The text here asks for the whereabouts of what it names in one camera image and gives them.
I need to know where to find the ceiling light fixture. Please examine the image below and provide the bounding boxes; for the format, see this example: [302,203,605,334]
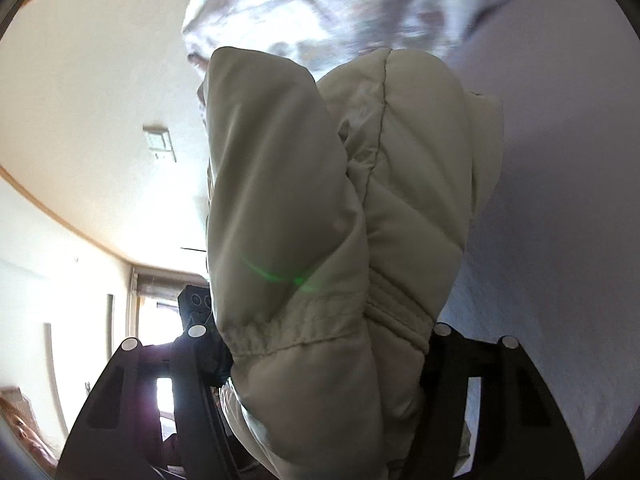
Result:
[142,124,177,163]

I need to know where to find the person's face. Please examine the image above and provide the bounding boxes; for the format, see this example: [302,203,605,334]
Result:
[0,385,57,468]

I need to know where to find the pale pink crumpled blanket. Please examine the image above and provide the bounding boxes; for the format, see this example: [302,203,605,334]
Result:
[181,0,501,81]

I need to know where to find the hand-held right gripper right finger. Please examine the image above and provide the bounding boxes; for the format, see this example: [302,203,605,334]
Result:
[400,322,586,480]

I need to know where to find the bed with lavender sheet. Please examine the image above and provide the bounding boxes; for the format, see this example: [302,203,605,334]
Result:
[435,0,640,480]

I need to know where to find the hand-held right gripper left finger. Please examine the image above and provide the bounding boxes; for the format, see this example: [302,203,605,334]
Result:
[56,322,241,480]

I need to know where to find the cream puffer jacket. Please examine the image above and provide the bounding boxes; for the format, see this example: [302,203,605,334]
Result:
[196,46,503,480]

